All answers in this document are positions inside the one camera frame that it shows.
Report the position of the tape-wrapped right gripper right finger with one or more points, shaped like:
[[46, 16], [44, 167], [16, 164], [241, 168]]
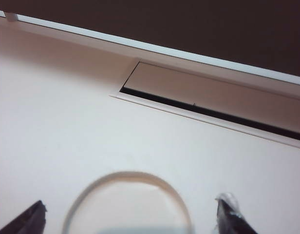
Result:
[[229, 214]]

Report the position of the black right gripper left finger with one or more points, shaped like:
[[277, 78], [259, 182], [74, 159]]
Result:
[[30, 219]]

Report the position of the white paper cup blue print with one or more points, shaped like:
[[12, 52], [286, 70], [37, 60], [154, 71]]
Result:
[[176, 195]]

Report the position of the white divider support foot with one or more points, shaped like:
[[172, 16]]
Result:
[[11, 16]]

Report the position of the wide brown desk divider panel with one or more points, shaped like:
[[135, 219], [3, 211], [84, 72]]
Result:
[[164, 19]]

